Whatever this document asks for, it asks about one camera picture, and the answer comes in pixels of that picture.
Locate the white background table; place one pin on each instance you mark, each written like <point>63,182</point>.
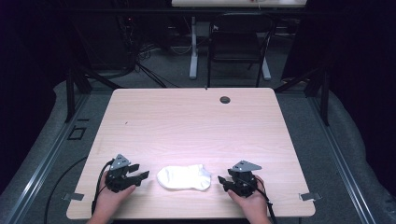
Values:
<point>236,3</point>

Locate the aluminium floor rail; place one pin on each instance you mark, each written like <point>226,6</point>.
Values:
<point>46,161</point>
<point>342,161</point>

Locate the black frame stand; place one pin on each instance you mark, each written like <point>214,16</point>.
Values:
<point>324,96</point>
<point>70,93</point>

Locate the person's right hand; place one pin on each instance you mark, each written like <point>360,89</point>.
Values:
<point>252,203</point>

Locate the white ankle sock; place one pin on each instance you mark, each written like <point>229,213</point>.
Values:
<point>182,176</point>
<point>186,188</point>

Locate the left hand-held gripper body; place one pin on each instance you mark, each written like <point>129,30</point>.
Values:
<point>120,179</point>

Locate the black folding chair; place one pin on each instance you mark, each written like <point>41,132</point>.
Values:
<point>236,37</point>

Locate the person's left hand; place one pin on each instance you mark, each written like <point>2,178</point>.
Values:
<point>107,200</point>

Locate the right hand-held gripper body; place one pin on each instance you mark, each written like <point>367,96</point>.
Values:
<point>244,182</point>

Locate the grey metal table bracket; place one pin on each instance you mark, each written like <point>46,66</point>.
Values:
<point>310,196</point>
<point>74,196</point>

